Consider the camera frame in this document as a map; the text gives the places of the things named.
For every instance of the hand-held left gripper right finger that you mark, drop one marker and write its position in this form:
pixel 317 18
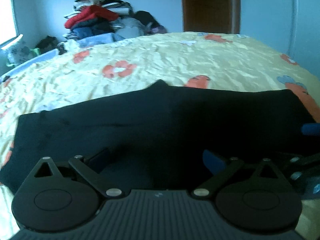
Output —
pixel 215 162

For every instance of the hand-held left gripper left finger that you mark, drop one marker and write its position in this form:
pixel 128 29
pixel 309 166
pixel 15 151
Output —
pixel 98 159

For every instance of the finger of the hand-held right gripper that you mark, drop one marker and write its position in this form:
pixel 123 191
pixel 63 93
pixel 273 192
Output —
pixel 311 129
pixel 303 163

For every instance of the black pants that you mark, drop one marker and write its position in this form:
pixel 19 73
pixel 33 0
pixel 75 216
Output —
pixel 150 125

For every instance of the yellow floral bed sheet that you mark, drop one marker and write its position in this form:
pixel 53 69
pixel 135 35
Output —
pixel 175 57

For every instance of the green plastic chair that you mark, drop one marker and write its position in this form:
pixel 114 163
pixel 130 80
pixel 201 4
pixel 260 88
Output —
pixel 36 51

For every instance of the black bag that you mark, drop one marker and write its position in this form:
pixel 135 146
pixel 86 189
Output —
pixel 47 43

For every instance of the floral white pillow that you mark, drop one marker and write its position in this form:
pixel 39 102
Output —
pixel 18 52

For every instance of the pile of folded clothes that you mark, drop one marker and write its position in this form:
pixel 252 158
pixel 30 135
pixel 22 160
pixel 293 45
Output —
pixel 112 17

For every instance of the red padded jacket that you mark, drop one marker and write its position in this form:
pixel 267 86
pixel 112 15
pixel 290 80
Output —
pixel 92 15

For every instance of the brown wooden door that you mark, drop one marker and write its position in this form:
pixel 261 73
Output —
pixel 207 5

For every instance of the sliding glass window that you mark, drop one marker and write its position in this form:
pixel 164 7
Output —
pixel 7 20

